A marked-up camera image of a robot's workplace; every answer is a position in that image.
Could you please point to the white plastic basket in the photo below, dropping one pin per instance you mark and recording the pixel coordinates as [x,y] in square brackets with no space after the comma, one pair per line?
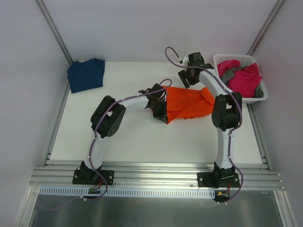
[240,73]

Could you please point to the corner aluminium post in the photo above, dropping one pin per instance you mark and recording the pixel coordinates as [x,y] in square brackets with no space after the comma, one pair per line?
[266,25]
[50,22]

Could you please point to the grey t shirt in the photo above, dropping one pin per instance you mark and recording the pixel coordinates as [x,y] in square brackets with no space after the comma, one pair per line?
[227,80]

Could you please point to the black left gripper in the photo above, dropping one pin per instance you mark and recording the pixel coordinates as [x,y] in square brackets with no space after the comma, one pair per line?
[160,112]

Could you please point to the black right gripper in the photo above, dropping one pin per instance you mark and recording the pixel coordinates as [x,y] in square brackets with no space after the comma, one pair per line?
[185,78]

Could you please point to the aluminium front mounting rail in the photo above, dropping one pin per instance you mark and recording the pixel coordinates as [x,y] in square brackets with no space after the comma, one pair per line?
[157,175]

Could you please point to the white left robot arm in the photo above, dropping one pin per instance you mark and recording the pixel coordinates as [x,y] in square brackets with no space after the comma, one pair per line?
[108,117]

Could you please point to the blue folded t shirt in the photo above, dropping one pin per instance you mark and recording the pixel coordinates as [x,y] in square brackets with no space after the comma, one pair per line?
[86,75]

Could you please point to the pink t shirt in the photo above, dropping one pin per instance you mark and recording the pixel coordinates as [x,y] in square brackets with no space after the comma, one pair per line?
[243,80]

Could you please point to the white slotted cable duct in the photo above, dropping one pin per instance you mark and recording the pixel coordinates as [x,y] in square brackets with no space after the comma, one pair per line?
[128,192]

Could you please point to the left corner aluminium post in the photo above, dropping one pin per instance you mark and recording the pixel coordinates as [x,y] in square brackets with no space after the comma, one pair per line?
[50,22]

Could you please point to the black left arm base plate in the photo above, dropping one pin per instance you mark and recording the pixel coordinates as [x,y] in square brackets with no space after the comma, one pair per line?
[80,178]

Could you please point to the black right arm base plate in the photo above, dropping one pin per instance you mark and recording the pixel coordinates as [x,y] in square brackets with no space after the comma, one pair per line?
[208,179]

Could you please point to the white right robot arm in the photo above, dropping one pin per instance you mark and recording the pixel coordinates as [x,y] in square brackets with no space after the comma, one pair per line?
[226,115]

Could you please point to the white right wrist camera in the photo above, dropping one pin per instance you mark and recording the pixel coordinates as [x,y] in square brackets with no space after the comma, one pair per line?
[184,60]

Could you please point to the right corner aluminium post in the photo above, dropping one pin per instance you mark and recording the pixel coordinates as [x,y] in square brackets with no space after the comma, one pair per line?
[266,25]

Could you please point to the orange t shirt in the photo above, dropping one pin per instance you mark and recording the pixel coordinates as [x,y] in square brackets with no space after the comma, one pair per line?
[188,103]

